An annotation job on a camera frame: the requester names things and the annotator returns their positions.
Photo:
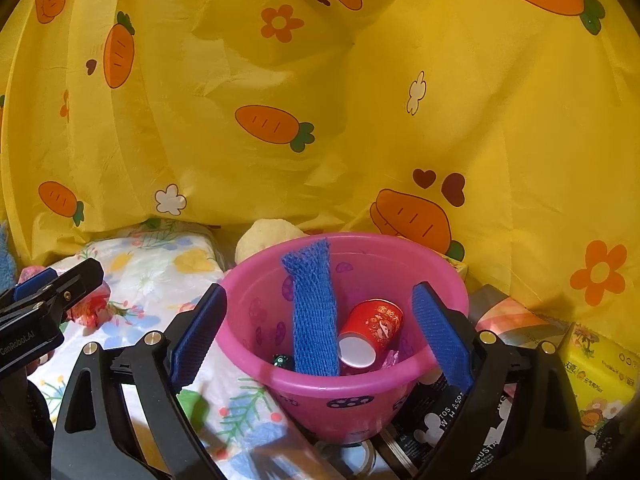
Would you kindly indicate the pastel striped box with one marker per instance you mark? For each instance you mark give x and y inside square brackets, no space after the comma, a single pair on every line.
[515,317]

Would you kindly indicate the cream plush ball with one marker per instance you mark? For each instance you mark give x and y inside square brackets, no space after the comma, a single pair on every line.
[265,240]

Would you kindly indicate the pink plastic bucket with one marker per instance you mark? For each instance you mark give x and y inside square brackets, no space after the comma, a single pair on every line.
[320,410]

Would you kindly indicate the yellow carrot print curtain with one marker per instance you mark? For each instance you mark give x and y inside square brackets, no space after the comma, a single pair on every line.
[320,110]

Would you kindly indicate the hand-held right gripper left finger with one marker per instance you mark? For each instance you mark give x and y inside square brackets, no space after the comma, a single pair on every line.
[197,340]

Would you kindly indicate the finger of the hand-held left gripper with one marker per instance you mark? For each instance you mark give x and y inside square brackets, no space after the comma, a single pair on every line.
[80,282]
[35,282]

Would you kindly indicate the clear tape roll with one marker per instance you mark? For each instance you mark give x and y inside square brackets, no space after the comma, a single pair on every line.
[359,460]

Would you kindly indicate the floral plastic tablecloth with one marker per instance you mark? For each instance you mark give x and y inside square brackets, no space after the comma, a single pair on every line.
[150,270]

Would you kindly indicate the red gold print paper cup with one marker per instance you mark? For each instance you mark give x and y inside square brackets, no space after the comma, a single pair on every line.
[375,322]

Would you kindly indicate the blue knitted strip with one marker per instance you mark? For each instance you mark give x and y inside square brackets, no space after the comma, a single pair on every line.
[315,320]

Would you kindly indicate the yellow tissue pack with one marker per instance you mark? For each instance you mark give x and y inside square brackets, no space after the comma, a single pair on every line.
[600,375]

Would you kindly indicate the pink clear plastic bag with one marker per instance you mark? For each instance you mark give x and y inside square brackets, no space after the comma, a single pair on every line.
[389,358]

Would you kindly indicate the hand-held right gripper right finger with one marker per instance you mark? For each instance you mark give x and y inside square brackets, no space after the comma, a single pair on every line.
[442,340]

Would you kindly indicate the blue plush monster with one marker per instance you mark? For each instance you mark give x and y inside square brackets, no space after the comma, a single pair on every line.
[6,270]

